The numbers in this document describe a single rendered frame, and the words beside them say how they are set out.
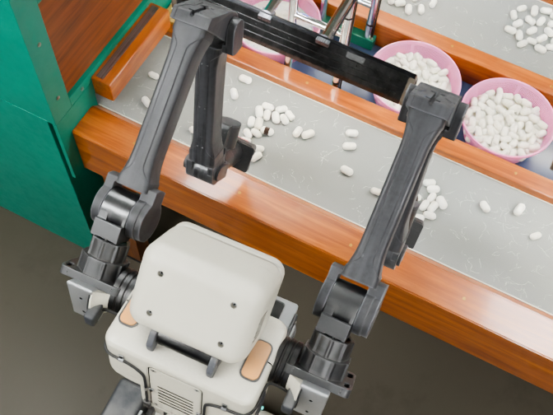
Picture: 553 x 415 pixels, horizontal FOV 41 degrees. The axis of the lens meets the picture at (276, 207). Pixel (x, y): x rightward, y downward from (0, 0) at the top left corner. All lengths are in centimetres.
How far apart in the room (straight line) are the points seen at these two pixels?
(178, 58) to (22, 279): 157
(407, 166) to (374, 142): 81
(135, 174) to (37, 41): 54
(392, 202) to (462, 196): 79
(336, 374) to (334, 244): 64
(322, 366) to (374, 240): 23
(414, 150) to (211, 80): 43
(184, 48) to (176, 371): 55
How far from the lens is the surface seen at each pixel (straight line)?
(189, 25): 133
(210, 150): 158
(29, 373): 262
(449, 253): 194
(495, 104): 224
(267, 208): 190
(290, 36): 179
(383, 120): 207
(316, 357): 127
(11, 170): 249
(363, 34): 232
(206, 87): 147
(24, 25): 172
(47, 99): 190
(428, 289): 186
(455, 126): 134
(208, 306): 116
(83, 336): 262
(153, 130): 133
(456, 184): 204
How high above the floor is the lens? 244
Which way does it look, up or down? 62 degrees down
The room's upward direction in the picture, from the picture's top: 6 degrees clockwise
